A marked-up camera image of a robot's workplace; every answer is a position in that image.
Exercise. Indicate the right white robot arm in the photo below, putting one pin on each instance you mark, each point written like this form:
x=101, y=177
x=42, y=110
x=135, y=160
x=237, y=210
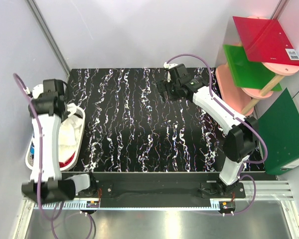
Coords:
x=240, y=140

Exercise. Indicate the aluminium frame rail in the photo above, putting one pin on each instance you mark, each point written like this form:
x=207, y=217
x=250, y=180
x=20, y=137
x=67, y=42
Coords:
x=269, y=191

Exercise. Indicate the red plastic folder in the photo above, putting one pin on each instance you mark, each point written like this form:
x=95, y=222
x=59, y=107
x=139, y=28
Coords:
x=264, y=40

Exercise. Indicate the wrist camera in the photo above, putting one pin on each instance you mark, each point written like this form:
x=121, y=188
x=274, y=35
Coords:
x=53, y=86
x=176, y=71

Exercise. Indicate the light green plastic folder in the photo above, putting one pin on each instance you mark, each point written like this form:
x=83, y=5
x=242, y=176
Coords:
x=246, y=74

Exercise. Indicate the white perforated laundry basket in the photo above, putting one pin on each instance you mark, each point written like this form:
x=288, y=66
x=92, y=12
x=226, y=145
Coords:
x=72, y=149

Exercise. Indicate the white daisy t-shirt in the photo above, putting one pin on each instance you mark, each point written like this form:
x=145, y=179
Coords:
x=69, y=134

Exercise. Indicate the black marble table mat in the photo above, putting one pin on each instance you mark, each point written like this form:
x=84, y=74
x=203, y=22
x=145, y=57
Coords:
x=129, y=128

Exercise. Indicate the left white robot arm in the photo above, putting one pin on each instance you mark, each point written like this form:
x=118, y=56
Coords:
x=47, y=112

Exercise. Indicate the dark green ring binder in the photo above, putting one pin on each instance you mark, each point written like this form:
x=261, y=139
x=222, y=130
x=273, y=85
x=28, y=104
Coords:
x=279, y=128

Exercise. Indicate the grey slotted cable duct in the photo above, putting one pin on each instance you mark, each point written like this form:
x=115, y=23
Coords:
x=74, y=205

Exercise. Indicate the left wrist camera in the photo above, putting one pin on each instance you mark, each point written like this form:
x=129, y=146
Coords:
x=53, y=86

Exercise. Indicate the corner aluminium post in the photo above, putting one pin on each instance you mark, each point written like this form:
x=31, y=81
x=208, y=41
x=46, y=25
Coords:
x=48, y=35

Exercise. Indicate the pink wooden shelf stand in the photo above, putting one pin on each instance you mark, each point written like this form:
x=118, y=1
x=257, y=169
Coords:
x=243, y=100

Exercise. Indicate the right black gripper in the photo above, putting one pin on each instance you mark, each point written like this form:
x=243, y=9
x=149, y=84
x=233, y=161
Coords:
x=163, y=86

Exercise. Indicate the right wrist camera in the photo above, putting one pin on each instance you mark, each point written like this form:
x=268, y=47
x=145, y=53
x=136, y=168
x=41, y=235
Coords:
x=176, y=71

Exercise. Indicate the red t-shirt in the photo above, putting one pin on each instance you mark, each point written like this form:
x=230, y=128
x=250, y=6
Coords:
x=67, y=162

